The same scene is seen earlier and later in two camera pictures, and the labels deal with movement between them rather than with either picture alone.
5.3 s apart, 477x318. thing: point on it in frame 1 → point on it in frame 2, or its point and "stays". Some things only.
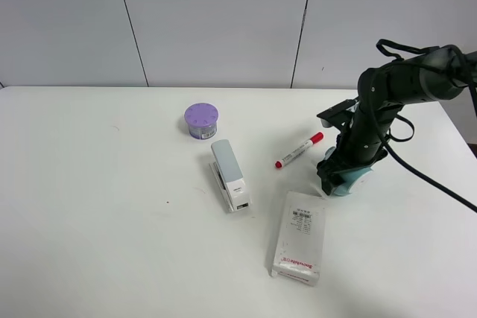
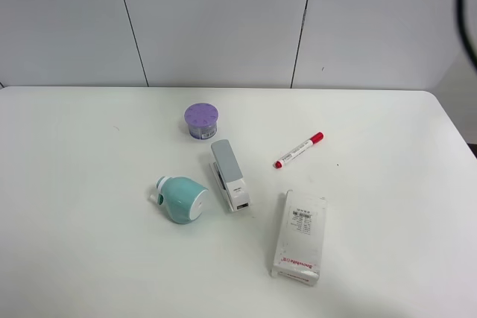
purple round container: [202, 120] stays
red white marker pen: [316, 138] stays
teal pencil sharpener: [349, 177] → [183, 198]
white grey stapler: [228, 177] stays
